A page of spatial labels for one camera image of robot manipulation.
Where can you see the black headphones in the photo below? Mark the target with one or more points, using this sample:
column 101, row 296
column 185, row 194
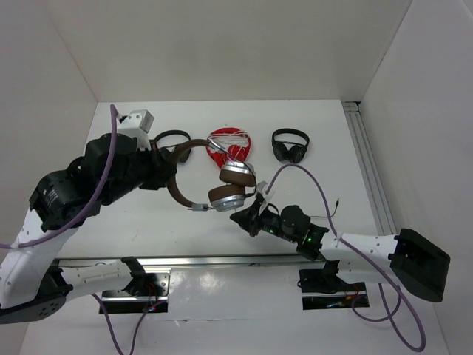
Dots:
column 168, row 141
column 289, row 151

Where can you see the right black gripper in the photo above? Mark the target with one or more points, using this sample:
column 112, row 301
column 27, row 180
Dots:
column 248, row 218

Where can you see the red headphones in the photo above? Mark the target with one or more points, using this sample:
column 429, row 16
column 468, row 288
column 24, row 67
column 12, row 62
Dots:
column 233, row 144

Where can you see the aluminium rail front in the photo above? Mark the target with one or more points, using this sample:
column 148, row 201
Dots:
column 229, row 261

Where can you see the left black headphones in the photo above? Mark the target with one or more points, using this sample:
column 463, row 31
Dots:
column 168, row 141

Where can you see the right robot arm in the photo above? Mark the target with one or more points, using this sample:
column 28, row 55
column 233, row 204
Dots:
column 406, row 259

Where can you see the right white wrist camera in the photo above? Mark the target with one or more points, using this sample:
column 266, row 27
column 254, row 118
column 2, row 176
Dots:
column 264, row 194

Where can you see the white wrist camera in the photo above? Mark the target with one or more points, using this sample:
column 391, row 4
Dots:
column 137, row 125
column 264, row 194

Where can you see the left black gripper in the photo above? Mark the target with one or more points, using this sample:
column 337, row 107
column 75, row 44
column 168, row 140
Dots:
column 162, row 169

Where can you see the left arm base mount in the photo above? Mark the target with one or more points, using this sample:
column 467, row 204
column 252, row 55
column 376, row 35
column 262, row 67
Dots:
column 153, row 295

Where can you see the aluminium rail right side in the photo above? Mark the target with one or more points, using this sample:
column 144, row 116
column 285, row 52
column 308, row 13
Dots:
column 372, row 179

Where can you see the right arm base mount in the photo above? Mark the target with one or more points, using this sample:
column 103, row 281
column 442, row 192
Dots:
column 321, row 291

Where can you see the aluminium rail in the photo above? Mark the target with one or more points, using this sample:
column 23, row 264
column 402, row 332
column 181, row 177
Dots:
column 372, row 179
column 229, row 261

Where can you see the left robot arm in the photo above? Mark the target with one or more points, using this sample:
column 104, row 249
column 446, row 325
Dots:
column 33, row 286

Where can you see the right black headphones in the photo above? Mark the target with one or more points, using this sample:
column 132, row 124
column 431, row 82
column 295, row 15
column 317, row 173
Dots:
column 289, row 151

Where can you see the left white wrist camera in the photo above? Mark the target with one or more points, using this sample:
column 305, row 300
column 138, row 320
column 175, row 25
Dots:
column 137, row 125

